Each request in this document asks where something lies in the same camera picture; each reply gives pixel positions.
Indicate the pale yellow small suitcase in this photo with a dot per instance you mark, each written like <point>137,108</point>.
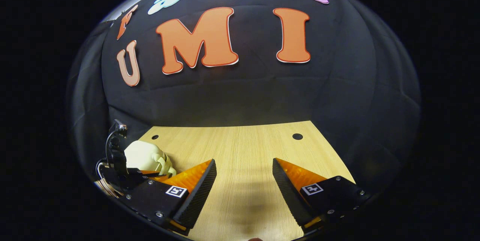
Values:
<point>142,154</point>

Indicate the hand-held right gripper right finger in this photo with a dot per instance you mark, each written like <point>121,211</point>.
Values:
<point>288,196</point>

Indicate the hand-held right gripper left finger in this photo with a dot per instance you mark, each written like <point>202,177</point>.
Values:
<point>198,199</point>

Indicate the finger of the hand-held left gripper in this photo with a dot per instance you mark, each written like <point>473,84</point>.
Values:
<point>157,178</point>

